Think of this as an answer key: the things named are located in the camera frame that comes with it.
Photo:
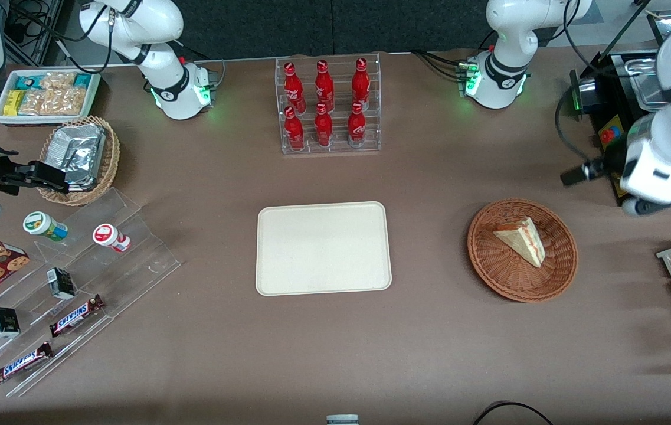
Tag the clear bag of nuts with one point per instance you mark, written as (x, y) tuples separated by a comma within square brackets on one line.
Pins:
[(55, 101)]

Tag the cream rectangular tray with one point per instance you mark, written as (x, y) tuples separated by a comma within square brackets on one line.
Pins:
[(323, 248)]

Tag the white rectangular snack bin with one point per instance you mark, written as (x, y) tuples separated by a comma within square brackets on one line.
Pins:
[(5, 118)]

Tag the teal snack packet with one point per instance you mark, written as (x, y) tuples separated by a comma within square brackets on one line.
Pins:
[(27, 81)]

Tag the clear acrylic stepped display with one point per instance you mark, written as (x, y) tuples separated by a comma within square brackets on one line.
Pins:
[(134, 265)]

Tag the yellow snack packet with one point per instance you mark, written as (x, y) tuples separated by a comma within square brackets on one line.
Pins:
[(13, 102)]

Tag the brown round wicker basket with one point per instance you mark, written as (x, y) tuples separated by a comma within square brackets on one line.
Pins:
[(506, 271)]

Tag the tan oval wicker basket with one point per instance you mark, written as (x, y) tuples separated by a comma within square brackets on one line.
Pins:
[(108, 168)]

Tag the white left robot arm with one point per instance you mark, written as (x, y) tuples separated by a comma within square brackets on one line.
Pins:
[(497, 41)]

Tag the black food warmer cabinet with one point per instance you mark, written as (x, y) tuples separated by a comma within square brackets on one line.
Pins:
[(609, 147)]

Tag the snickers chocolate bar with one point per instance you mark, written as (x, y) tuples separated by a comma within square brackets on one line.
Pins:
[(77, 316), (21, 363)]

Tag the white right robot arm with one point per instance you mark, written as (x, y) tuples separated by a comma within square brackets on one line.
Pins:
[(170, 88)]

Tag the small black carton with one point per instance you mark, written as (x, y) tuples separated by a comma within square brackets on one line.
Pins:
[(61, 283), (3, 322)]

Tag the grey metal object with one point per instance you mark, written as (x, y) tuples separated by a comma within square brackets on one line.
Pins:
[(342, 420)]

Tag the clear acrylic bottle rack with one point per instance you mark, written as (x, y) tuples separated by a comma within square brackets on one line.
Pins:
[(335, 150)]

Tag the triangular sandwich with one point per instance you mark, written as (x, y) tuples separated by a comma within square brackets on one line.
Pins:
[(523, 239)]

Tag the silver foil packet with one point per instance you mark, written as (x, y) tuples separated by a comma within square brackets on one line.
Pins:
[(75, 141), (84, 174)]

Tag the red cola bottle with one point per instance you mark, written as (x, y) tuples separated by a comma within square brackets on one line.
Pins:
[(294, 88), (324, 85), (323, 128), (294, 131), (357, 127), (361, 82)]

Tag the green lid white cup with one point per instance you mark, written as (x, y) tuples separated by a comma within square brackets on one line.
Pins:
[(45, 226)]

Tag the steel warmer pan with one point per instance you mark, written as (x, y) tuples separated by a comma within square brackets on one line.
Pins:
[(645, 82)]

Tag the red lid white cup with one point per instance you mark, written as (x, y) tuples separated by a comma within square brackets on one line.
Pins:
[(110, 237)]

